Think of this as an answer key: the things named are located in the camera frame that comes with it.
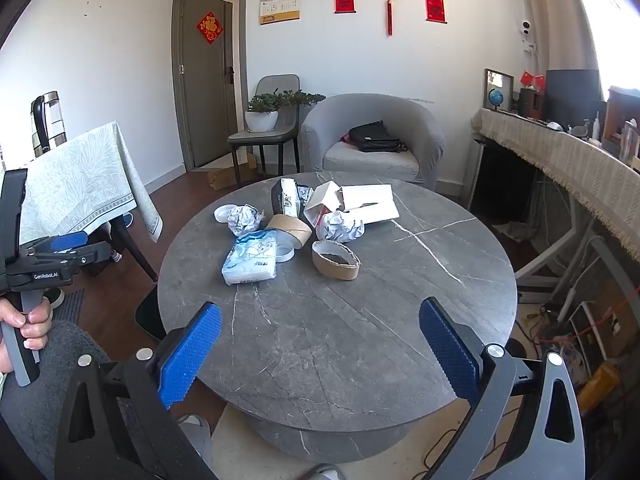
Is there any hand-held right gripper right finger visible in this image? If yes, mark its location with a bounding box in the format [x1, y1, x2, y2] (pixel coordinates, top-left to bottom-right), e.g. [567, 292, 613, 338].
[418, 296, 587, 480]

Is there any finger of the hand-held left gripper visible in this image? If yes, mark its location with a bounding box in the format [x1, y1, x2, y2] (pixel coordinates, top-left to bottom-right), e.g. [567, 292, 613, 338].
[20, 241, 112, 275]
[20, 231, 90, 257]

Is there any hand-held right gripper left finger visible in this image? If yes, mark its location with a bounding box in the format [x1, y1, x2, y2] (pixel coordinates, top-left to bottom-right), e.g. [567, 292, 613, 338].
[54, 301, 223, 480]

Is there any brown cardboard tape core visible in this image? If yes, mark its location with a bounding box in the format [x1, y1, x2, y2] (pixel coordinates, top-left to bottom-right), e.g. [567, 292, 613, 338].
[265, 213, 313, 250]

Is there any black and white packet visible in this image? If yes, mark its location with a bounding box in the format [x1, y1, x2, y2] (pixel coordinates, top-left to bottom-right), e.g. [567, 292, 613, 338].
[270, 178, 315, 218]

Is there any person's left hand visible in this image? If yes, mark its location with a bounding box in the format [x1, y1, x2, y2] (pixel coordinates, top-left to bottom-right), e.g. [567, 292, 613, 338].
[0, 296, 52, 374]

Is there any black table leg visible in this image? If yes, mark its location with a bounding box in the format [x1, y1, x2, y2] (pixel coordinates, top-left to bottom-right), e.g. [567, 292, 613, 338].
[110, 217, 159, 283]

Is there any person's grey slipper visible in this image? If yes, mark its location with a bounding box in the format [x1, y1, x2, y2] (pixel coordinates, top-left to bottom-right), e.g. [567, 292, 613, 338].
[295, 464, 346, 480]
[177, 414, 214, 466]

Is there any beige rug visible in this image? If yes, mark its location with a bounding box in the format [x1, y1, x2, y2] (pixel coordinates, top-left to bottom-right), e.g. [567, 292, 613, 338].
[207, 400, 501, 480]

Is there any round grey stone table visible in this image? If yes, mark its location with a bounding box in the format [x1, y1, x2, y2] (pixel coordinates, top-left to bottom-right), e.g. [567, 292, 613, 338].
[157, 171, 518, 463]

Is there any blue and white tissue packet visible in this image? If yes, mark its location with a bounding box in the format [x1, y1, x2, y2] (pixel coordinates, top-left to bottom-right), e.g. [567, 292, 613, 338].
[221, 230, 278, 286]

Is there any crumpled grey rag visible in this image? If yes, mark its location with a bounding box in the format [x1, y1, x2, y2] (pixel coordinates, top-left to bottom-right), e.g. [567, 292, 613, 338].
[492, 220, 543, 244]

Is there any person's grey fleece garment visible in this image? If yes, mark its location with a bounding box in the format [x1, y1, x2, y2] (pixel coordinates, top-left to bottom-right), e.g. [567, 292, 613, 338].
[0, 320, 168, 480]

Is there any yellow bottle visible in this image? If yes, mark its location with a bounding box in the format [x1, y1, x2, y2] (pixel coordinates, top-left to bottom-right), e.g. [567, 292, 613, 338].
[575, 361, 623, 413]

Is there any flat cardboard box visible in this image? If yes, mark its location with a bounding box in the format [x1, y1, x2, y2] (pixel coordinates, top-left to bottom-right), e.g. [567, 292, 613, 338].
[206, 152, 258, 190]

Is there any white open cardboard box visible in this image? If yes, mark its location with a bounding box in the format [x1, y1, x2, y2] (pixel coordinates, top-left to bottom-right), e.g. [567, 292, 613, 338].
[337, 184, 401, 224]

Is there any grey door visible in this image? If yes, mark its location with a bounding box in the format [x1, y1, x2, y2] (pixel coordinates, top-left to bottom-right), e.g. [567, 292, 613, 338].
[180, 0, 239, 168]

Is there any white box with red label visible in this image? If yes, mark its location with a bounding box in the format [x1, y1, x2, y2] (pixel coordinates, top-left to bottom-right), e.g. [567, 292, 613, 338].
[303, 181, 346, 228]

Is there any potted plant in white pot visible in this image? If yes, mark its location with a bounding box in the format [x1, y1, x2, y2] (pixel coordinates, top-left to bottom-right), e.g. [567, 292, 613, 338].
[244, 89, 327, 133]

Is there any desk with beige cloth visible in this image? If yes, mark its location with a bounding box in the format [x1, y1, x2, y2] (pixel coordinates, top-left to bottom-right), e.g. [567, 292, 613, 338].
[472, 108, 640, 261]

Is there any black bag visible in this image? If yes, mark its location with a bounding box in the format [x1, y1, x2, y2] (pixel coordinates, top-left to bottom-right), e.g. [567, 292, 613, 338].
[348, 120, 408, 154]

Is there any grey dining chair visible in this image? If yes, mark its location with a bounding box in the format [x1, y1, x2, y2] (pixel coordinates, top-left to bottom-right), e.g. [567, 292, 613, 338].
[227, 74, 302, 186]

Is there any grey armchair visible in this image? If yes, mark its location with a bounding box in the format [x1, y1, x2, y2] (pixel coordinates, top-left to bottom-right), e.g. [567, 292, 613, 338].
[298, 93, 445, 192]

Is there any red diamond door decoration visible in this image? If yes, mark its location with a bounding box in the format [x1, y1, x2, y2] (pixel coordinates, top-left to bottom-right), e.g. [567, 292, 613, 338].
[196, 11, 224, 45]

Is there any dark brown box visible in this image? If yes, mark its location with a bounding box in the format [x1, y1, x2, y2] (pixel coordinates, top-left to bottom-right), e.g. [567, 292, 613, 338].
[519, 87, 544, 116]

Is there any black monitor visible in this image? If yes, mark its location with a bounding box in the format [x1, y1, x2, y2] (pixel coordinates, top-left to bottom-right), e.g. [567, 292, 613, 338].
[544, 69, 601, 128]

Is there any glass kettle with black handle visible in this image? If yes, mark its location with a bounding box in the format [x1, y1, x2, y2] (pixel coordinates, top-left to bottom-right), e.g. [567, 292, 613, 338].
[31, 91, 67, 162]

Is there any torn brown cardboard ring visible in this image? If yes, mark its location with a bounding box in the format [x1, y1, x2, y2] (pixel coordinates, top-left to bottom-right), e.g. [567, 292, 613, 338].
[311, 240, 361, 281]

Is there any wooden picture frame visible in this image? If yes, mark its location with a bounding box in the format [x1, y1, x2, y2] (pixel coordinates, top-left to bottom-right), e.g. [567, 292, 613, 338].
[483, 68, 515, 112]

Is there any wall calendar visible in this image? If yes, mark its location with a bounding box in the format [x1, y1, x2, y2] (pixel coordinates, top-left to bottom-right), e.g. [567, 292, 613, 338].
[259, 0, 302, 26]

